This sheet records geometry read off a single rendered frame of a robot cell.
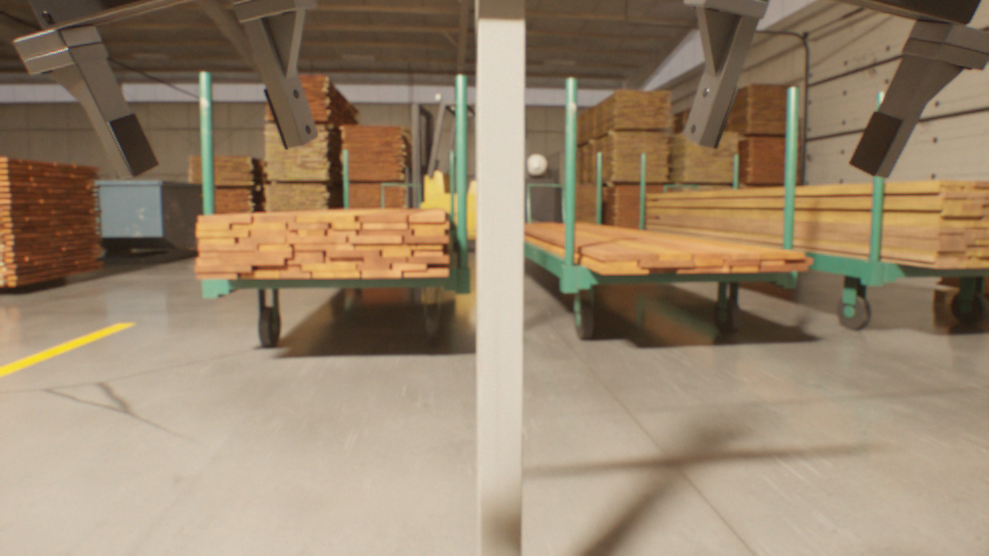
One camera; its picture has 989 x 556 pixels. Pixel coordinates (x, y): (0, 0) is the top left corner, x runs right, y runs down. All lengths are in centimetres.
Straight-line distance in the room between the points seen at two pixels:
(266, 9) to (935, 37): 41
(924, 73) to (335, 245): 187
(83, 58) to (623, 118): 1010
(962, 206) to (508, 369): 265
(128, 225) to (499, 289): 677
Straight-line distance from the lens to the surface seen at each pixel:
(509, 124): 67
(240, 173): 1027
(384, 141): 969
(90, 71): 44
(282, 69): 36
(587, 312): 262
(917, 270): 328
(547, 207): 713
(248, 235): 214
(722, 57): 35
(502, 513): 79
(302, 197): 987
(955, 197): 304
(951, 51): 43
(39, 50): 45
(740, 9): 34
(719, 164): 1100
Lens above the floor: 70
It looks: 5 degrees down
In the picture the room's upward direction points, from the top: straight up
